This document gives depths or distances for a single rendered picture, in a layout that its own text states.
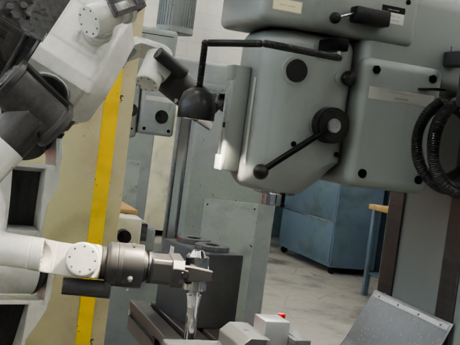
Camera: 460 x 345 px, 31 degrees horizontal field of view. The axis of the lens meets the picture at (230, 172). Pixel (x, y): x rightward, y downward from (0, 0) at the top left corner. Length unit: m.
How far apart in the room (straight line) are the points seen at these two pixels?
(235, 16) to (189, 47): 9.38
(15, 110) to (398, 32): 0.77
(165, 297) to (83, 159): 1.26
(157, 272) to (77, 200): 1.73
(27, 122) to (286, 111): 0.50
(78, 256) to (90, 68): 0.41
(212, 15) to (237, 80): 9.56
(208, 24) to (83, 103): 9.41
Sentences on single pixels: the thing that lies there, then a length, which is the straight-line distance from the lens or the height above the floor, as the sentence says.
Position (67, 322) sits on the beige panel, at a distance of 3.43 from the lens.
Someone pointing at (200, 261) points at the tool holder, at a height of 1.15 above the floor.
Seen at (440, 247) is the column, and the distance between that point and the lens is 1.82.
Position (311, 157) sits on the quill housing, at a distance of 1.61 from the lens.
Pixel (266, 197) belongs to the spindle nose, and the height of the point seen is 1.29.
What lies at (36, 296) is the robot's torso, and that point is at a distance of 2.20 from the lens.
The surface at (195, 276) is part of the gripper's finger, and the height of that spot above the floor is 1.12.
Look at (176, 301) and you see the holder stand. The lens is 2.13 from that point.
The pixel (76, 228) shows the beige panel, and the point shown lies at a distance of 3.36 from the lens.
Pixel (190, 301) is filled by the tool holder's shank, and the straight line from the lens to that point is 1.69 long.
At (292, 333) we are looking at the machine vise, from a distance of 1.67.
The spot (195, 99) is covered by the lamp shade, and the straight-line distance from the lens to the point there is 1.55.
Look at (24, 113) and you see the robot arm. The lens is 1.66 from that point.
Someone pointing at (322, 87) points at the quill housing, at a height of 1.53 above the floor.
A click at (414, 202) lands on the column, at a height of 1.31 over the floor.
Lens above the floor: 1.42
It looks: 3 degrees down
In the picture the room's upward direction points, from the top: 7 degrees clockwise
